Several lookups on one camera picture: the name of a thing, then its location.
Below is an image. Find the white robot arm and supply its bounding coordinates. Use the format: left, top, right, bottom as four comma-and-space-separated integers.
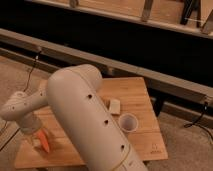
0, 64, 148, 171

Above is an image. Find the black cable left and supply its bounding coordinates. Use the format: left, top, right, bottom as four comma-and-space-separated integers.
0, 49, 42, 152

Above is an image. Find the black cable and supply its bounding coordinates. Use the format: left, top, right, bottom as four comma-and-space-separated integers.
0, 49, 42, 152
183, 101, 213, 141

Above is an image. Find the wooden board table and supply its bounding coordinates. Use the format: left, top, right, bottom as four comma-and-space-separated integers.
15, 77, 168, 169

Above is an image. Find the white sponge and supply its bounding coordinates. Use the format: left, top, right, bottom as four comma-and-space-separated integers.
109, 99, 120, 115

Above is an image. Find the black cable right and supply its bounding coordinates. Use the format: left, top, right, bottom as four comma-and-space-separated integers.
183, 101, 213, 141

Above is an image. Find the orange pepper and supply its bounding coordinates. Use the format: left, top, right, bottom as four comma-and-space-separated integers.
36, 130, 50, 153

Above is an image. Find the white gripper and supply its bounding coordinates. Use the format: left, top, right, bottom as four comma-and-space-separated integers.
16, 114, 51, 146

